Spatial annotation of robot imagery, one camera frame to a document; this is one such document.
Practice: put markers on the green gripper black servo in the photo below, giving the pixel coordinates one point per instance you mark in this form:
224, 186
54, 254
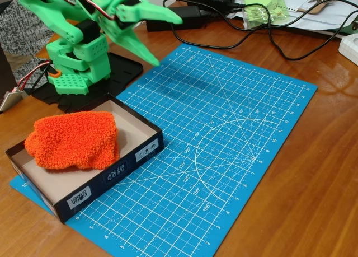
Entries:
121, 30

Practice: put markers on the orange fluffy sock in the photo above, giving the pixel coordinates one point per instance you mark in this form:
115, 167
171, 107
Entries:
72, 139

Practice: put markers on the green 3D-printed robot arm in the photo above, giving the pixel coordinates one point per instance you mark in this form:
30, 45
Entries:
92, 48

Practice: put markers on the black cardboard box tray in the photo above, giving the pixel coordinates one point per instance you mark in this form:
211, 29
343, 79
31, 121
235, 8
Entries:
117, 175

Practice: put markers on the white plastic object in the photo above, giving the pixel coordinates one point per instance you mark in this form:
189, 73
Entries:
349, 47

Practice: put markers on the green plastic tool handle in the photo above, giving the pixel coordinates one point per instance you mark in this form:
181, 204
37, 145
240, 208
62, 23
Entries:
353, 27

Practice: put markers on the large black power adapter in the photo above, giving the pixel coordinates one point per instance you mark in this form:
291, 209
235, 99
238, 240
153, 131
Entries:
193, 13

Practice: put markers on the small orange plastic latch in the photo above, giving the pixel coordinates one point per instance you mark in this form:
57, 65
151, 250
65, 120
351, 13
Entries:
54, 73

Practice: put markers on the clear green plastic cup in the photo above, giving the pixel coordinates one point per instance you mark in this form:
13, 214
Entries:
263, 5

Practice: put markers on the grey speckled fabric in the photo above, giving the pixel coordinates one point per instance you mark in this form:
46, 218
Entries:
22, 30

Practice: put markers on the silver controller board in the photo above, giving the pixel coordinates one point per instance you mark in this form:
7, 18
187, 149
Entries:
11, 98

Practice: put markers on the blue cutting mat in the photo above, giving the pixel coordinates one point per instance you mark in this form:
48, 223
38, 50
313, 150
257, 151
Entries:
181, 184

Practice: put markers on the white paper sheets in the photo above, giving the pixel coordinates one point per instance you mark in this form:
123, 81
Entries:
307, 19

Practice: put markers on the brown cardboard clipboard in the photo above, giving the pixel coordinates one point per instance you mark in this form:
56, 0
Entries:
316, 8

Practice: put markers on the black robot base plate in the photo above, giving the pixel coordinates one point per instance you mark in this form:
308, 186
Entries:
123, 69

